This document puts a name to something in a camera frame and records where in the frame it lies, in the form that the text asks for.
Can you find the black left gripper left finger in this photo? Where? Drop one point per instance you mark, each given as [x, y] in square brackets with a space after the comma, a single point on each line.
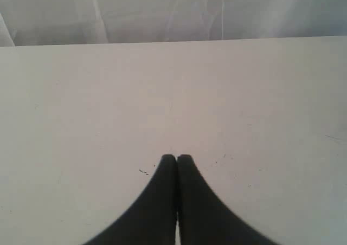
[152, 217]

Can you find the white backdrop curtain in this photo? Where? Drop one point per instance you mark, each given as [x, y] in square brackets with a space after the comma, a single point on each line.
[46, 22]

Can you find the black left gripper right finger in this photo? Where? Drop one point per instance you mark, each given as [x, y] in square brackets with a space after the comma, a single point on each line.
[203, 217]

